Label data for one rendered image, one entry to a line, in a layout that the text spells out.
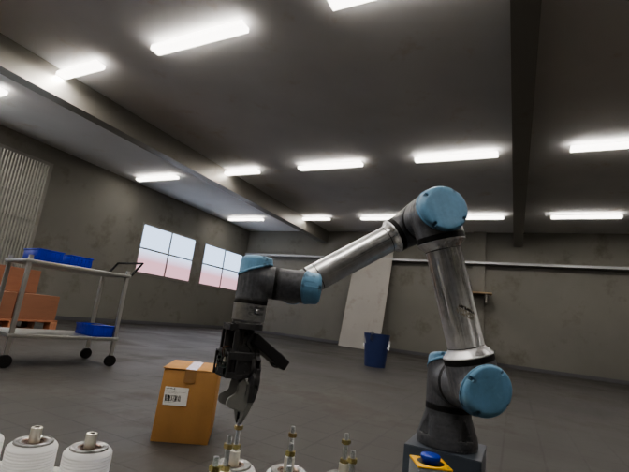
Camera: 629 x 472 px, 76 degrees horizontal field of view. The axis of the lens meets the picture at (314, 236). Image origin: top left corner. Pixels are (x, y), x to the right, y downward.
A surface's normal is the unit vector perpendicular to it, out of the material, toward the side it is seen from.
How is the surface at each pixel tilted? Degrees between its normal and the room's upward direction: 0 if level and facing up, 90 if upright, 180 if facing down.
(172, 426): 89
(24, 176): 90
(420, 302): 90
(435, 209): 83
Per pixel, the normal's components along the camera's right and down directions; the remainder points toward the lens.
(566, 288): -0.43, -0.23
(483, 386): 0.14, -0.06
